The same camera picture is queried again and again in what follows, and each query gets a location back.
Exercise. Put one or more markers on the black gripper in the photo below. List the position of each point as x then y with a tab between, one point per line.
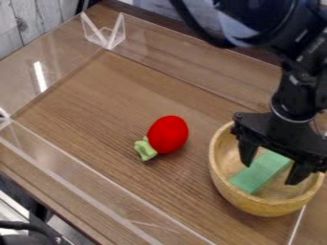
289	138

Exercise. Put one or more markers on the red plush strawberry toy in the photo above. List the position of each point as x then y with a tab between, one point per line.
166	137

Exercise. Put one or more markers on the green rectangular block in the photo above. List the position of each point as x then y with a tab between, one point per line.
265	169

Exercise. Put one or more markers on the brown wooden bowl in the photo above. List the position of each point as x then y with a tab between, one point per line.
278	199

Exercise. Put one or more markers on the black metal bracket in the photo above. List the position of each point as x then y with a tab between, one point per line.
47	232

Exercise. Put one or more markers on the clear acrylic enclosure wall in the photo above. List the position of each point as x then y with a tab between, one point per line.
83	102

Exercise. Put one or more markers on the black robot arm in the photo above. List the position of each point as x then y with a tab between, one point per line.
289	28

